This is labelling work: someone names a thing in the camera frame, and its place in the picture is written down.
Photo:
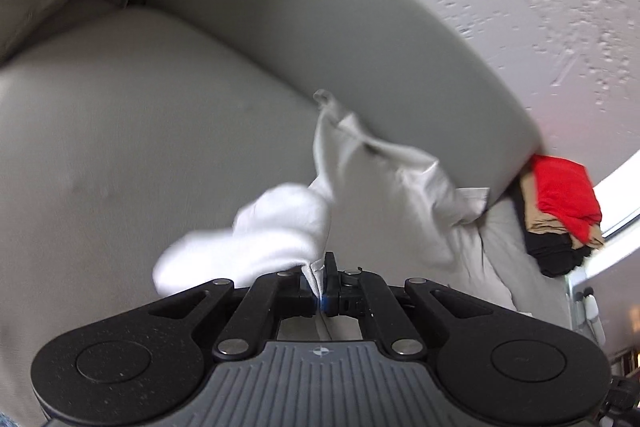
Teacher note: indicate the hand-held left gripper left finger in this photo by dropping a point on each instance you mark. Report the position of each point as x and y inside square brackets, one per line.
[306, 296]

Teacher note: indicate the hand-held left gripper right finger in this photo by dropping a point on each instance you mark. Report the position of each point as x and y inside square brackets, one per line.
[331, 302]

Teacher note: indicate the white garment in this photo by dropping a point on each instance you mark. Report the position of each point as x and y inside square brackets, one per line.
[280, 227]

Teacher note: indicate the grey sofa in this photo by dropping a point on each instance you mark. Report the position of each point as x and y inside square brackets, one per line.
[130, 132]

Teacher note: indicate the red folded garment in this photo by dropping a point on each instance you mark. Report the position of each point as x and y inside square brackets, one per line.
[562, 192]

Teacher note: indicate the white window frame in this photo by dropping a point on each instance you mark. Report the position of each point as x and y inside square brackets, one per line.
[617, 202]

